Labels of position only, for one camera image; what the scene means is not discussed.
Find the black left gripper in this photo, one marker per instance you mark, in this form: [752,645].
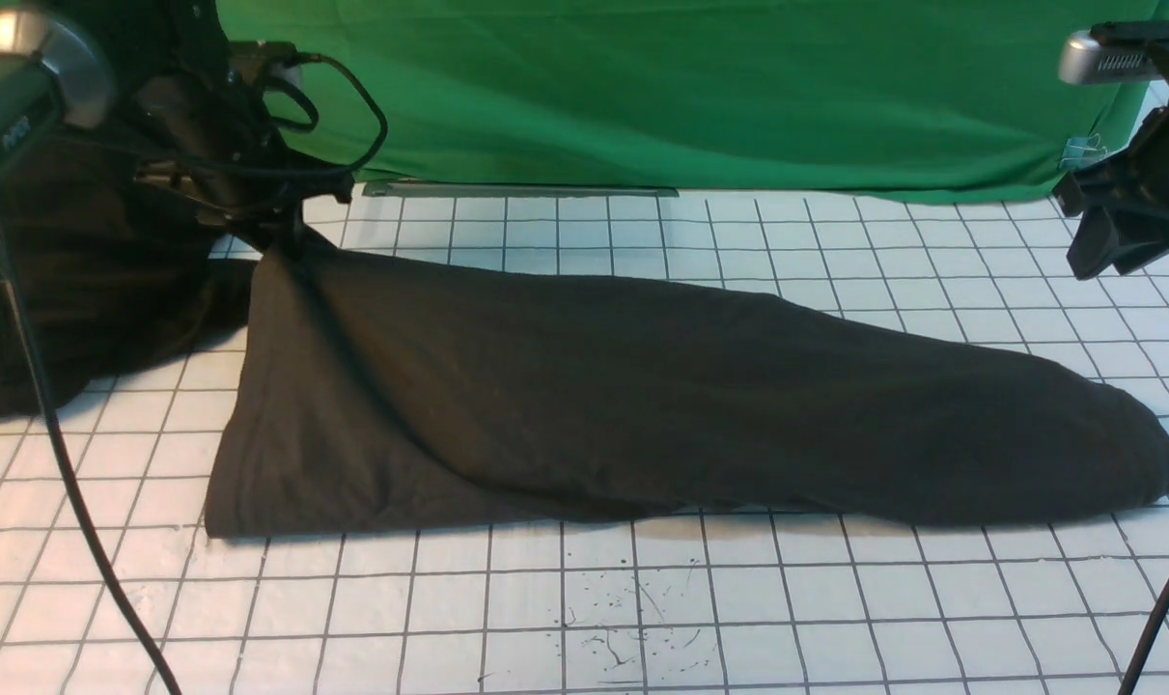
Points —
[224,147]

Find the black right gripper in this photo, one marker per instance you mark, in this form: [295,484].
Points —
[1123,204]

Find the gray long-sleeved shirt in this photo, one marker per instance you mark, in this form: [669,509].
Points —
[384,394]

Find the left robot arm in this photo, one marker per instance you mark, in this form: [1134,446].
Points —
[133,136]

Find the silver binder clip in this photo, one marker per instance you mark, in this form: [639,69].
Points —
[1082,151]

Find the black cloth pile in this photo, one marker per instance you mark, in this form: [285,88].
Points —
[117,277]

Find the gray metal strip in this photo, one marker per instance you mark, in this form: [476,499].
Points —
[429,189]

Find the green backdrop cloth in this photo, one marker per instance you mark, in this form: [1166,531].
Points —
[928,102]

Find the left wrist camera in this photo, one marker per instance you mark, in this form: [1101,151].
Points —
[265,62]

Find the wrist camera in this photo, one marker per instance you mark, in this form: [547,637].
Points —
[265,62]
[1116,53]

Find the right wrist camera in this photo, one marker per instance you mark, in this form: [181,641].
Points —
[1116,53]

